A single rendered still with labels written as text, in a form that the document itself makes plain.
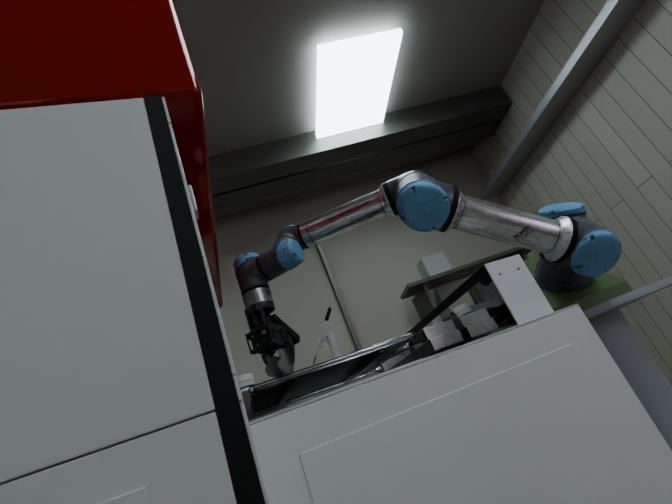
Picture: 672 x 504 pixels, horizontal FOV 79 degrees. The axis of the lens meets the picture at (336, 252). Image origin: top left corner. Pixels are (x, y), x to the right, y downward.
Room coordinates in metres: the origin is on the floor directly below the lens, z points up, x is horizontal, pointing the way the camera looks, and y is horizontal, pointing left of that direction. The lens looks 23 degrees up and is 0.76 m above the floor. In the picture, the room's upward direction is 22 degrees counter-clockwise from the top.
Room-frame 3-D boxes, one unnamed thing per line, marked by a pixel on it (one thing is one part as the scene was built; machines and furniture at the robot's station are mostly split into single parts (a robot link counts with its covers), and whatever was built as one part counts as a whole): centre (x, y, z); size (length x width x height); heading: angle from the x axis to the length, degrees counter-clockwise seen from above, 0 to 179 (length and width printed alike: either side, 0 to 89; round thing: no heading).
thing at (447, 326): (0.99, -0.15, 0.89); 0.08 x 0.03 x 0.03; 111
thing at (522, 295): (1.09, -0.21, 0.89); 0.55 x 0.09 x 0.14; 21
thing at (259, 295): (1.02, 0.24, 1.14); 0.08 x 0.08 x 0.05
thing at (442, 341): (1.14, -0.09, 0.87); 0.36 x 0.08 x 0.03; 21
